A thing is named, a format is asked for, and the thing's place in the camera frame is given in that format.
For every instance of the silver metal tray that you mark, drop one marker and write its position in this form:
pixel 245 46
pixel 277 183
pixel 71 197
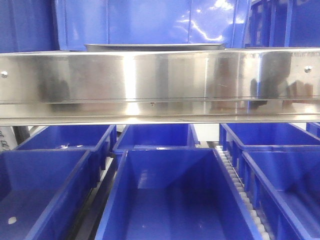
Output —
pixel 154 47

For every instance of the blue bin lower rear middle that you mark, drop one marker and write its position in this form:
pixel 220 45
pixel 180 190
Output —
pixel 153 136

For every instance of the blue bin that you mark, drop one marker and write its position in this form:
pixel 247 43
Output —
pixel 41 192
pixel 99 139
pixel 238 137
pixel 153 136
pixel 283 23
pixel 82 22
pixel 27 26
pixel 175 194
pixel 284 188

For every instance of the blue bin lower rear left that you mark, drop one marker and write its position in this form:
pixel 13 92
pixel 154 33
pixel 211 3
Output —
pixel 99 139

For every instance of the blue bin lower rear right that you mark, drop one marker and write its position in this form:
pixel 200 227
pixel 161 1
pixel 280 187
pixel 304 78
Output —
pixel 238 137

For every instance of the blue bin upper middle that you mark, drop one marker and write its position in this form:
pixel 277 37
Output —
pixel 82 22

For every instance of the blue bin upper right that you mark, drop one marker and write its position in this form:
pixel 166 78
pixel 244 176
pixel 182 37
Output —
pixel 283 23

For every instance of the white roller track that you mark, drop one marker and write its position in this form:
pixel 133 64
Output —
pixel 237 182

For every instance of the blue bin upper left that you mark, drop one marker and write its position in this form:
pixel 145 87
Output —
pixel 27 26

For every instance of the stainless steel shelf rail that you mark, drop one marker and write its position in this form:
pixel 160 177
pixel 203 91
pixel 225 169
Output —
pixel 129 87

